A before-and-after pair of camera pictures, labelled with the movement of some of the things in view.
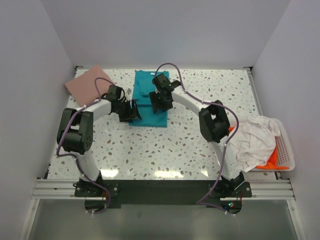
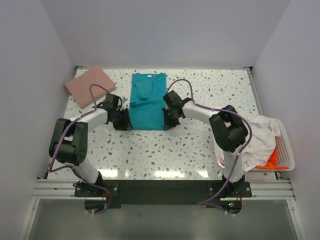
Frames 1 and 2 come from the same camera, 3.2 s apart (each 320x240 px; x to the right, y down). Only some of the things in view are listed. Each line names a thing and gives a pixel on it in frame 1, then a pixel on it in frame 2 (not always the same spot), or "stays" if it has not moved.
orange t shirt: (271, 163) stays
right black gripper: (156, 105) -> (168, 124)
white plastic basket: (285, 155) stays
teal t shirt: (143, 85) stays
